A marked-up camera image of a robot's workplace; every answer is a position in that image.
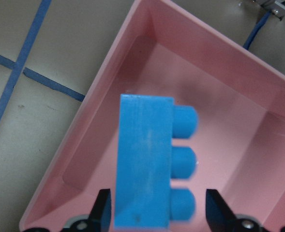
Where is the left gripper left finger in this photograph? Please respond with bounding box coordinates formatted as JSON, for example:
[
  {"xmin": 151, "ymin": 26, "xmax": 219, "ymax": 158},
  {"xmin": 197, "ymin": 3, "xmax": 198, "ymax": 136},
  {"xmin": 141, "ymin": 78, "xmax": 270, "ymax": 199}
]
[{"xmin": 23, "ymin": 188, "xmax": 111, "ymax": 232}]

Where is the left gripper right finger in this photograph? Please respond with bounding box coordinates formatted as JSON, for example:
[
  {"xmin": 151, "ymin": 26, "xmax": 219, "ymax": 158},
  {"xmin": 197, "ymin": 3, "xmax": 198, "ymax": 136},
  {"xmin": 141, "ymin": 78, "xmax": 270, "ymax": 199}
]
[{"xmin": 206, "ymin": 189, "xmax": 285, "ymax": 232}]

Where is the blue three-stud block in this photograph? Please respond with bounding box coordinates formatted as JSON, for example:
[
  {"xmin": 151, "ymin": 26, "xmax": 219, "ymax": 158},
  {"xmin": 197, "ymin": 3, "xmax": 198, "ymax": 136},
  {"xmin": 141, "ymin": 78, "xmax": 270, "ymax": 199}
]
[{"xmin": 114, "ymin": 94, "xmax": 198, "ymax": 231}]

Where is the pink plastic box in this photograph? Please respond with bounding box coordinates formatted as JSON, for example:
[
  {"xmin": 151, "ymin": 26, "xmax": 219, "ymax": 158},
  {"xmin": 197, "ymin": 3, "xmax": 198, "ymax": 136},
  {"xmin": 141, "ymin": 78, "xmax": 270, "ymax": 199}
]
[{"xmin": 19, "ymin": 0, "xmax": 285, "ymax": 232}]

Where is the blue cable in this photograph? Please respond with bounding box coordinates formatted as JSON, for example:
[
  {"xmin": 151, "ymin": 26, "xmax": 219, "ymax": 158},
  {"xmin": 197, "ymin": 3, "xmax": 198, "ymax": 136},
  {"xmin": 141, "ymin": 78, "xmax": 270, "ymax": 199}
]
[{"xmin": 242, "ymin": 11, "xmax": 271, "ymax": 50}]

